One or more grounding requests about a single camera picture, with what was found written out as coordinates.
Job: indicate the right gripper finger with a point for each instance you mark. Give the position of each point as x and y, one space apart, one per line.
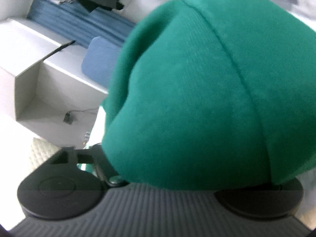
97 162

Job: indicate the green sweatshirt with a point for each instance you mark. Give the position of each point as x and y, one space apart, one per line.
213 94

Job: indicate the black power adapter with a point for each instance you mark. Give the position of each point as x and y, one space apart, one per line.
68 119

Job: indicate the white open shelf unit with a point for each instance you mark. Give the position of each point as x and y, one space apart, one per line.
41 80

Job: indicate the blue pleated curtain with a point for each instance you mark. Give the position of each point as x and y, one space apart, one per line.
71 20

